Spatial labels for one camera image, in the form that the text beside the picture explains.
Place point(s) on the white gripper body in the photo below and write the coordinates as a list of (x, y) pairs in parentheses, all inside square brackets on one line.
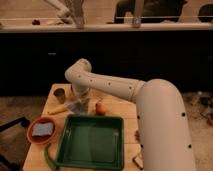
[(82, 98)]

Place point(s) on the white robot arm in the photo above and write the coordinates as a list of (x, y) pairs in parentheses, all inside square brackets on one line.
[(165, 139)]

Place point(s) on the grey metal cup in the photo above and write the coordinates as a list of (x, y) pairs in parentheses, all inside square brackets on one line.
[(59, 93)]

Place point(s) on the dark red bowl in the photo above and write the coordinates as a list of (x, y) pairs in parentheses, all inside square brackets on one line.
[(72, 92)]

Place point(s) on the yellow banana toy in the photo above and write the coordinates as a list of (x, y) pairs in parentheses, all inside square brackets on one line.
[(56, 110)]

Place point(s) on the orange carrot toy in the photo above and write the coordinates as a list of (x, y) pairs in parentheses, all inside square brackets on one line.
[(99, 108)]

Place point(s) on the blue sponge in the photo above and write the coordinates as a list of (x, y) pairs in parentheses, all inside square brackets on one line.
[(42, 129)]

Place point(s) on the green plastic tray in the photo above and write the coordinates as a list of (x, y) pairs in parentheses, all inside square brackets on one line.
[(92, 142)]

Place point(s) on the orange plate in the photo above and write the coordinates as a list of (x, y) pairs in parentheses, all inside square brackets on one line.
[(40, 140)]

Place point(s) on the purple grapes toy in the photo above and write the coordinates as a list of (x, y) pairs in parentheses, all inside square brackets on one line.
[(137, 135)]

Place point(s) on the brown card box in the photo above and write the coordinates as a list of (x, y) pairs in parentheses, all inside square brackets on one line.
[(138, 162)]

